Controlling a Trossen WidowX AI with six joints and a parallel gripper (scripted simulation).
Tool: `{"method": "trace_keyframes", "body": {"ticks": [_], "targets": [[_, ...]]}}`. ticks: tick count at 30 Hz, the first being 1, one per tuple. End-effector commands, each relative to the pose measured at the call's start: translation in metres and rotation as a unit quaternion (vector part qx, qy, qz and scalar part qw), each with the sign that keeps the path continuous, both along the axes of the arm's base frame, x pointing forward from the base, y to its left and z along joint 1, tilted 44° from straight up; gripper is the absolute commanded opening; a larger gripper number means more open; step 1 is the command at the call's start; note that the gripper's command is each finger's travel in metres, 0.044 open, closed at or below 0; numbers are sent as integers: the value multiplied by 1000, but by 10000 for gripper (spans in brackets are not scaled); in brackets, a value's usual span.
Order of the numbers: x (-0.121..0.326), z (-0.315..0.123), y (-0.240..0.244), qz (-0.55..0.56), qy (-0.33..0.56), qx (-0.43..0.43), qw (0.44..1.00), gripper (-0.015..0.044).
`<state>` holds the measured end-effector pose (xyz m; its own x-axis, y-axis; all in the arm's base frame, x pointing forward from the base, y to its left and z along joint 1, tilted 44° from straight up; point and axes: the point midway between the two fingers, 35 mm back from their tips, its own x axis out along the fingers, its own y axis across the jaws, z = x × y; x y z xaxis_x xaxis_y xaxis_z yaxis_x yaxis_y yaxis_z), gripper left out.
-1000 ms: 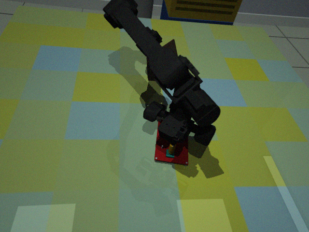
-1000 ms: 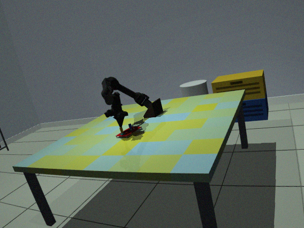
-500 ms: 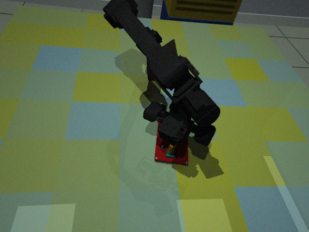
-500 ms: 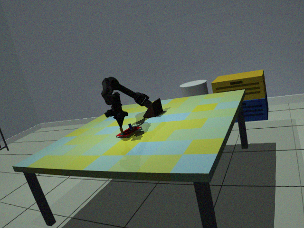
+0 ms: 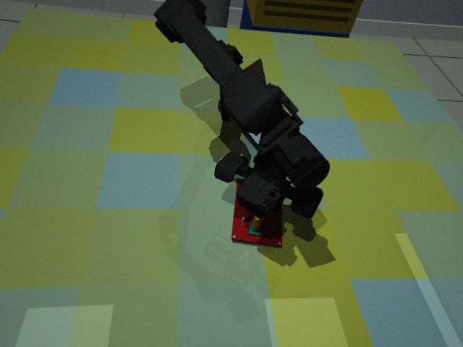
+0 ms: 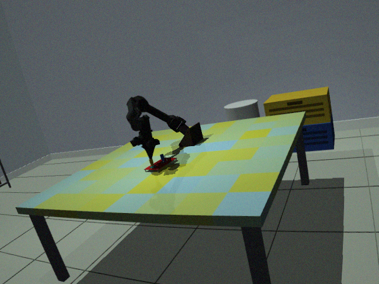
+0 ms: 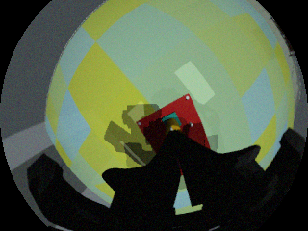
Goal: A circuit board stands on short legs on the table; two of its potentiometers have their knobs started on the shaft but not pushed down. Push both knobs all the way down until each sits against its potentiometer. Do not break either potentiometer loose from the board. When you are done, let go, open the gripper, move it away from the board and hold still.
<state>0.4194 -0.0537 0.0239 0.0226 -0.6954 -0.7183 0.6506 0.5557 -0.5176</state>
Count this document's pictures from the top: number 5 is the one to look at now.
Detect red circuit board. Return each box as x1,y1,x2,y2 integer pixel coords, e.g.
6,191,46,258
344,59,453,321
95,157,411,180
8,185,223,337
231,192,282,249

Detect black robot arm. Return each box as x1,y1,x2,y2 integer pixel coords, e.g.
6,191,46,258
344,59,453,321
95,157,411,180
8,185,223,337
154,0,331,215

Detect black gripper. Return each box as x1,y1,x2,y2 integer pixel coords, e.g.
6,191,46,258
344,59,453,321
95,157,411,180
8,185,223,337
214,152,323,218

